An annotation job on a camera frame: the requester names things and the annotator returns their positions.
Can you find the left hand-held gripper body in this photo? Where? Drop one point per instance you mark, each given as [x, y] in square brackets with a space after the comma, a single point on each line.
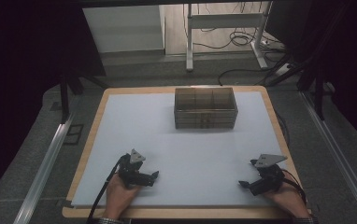
[132, 174]

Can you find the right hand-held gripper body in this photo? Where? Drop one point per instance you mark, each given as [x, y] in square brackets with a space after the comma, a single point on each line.
[268, 179]

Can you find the person's left hand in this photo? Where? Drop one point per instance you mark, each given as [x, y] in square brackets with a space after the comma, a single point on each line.
[119, 196]

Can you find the person's right hand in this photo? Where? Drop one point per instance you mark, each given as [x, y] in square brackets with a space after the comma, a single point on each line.
[287, 197]

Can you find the white table mat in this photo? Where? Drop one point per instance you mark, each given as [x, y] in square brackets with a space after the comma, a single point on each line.
[192, 155]

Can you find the person's left sleeve cuff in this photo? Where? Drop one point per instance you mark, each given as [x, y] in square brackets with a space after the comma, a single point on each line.
[111, 221]

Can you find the person's sleeve cuff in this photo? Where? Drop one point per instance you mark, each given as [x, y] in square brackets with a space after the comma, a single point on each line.
[306, 220]
[111, 221]

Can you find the person's right sleeve cuff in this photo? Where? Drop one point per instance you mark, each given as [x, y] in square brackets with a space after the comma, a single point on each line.
[306, 220]

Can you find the transparent grey drawer box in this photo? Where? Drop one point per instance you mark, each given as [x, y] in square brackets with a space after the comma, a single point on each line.
[205, 109]

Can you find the black metal stand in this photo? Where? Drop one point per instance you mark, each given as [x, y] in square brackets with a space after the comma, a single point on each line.
[64, 96]
[319, 93]

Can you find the white panel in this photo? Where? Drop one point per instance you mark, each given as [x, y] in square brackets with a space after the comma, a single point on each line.
[123, 29]

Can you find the aluminium rail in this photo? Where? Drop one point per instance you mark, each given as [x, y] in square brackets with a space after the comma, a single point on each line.
[335, 152]
[47, 168]

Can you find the white metal desk frame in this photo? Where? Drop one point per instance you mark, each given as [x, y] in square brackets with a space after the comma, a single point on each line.
[226, 21]

